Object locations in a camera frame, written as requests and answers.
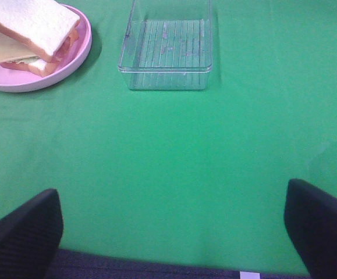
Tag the green tablecloth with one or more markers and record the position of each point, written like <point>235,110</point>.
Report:
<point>189,177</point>

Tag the pink round plate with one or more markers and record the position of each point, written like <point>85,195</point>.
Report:
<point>24,81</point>

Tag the right clear plastic tray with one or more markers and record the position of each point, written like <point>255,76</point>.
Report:
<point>167,45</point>

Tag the green lettuce leaf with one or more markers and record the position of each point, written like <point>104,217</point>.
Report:
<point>24,60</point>

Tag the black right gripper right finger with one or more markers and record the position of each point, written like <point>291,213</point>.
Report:
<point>310,218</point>

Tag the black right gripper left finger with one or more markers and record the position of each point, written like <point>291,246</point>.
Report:
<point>30,236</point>

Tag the yellow cheese slice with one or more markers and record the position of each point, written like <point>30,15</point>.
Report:
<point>12,50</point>

